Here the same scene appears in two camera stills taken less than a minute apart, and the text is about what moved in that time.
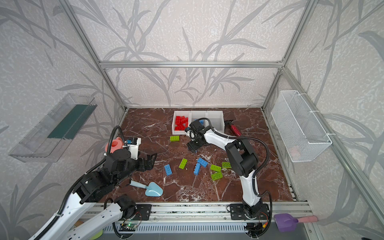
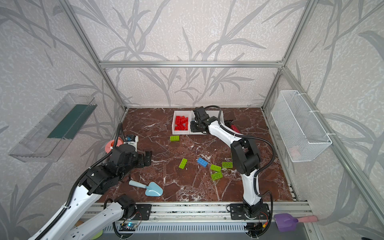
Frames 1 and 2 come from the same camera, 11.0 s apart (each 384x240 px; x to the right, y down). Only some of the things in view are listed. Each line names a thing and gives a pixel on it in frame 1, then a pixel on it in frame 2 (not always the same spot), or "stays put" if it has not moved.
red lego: x=178 y=120 stays put
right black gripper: x=195 y=142 → x=199 y=119
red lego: x=181 y=127 stays put
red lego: x=185 y=121 stays put
